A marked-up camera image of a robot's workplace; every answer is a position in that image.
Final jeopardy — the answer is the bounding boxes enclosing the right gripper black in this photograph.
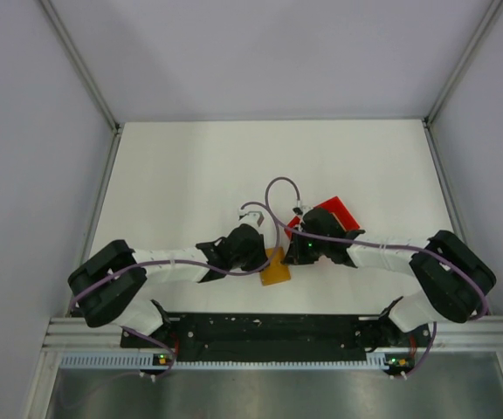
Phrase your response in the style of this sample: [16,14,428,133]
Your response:
[282,227,328,265]

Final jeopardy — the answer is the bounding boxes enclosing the yellow leather card holder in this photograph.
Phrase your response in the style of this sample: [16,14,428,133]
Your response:
[259,247,291,286]

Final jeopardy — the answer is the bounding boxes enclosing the red plastic card bin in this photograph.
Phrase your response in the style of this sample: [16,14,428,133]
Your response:
[287,196,361,237]

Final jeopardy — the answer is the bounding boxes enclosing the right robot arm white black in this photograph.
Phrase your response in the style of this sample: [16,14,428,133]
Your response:
[284,207,496,346]

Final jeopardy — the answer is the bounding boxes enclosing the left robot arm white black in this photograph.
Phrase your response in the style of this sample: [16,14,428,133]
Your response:
[67,223,268,347]

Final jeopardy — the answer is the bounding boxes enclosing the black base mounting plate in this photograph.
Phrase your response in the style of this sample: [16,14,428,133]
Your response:
[118,312,434,363]

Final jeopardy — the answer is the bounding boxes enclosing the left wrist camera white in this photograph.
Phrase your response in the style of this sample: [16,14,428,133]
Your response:
[238,210,265,229]

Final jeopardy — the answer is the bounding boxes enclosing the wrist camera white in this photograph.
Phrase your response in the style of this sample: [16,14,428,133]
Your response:
[293,200,313,216]
[238,210,265,229]

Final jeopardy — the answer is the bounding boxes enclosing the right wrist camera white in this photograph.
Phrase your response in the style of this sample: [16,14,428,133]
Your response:
[293,200,313,216]

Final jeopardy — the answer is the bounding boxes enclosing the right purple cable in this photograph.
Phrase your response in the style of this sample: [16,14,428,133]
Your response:
[265,176,489,379]

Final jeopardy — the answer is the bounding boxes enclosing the aluminium frame rail front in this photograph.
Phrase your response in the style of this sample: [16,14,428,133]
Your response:
[43,316,503,352]

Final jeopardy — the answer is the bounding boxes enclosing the grey slotted cable duct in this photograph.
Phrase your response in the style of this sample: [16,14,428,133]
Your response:
[59,352,412,372]

